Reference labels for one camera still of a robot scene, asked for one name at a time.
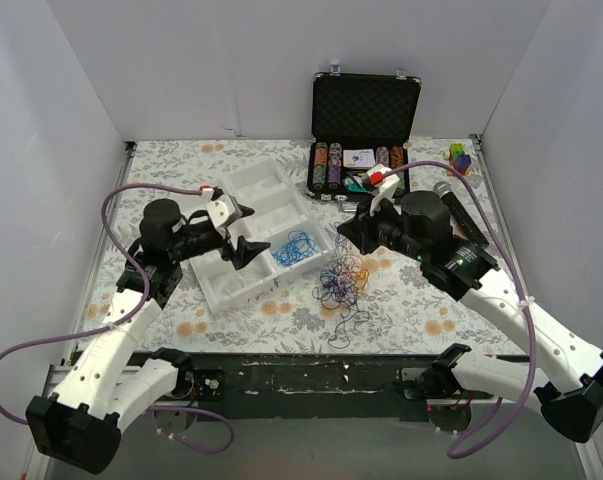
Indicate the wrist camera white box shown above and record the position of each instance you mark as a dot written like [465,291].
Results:
[382,183]
[222,209]

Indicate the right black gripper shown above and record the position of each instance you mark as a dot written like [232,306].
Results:
[363,232]

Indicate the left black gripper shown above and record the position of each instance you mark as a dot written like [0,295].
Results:
[226,242]

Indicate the black poker chip case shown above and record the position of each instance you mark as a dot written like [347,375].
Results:
[357,122]

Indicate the black metal base plate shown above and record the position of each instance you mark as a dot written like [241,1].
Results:
[308,386]

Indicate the black handheld microphone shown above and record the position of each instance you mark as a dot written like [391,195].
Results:
[460,215]

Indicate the white plastic compartment tray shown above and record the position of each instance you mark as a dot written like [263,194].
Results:
[299,243]

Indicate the colourful toy block train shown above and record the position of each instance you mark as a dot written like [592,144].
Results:
[458,159]

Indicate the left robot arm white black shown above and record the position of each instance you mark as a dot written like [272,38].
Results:
[143,291]

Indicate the floral patterned table mat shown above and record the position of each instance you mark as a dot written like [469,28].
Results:
[400,312]

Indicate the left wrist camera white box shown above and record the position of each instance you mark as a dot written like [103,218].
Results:
[222,209]

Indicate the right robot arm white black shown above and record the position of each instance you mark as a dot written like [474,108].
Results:
[563,379]

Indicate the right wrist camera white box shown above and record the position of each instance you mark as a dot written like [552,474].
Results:
[382,183]

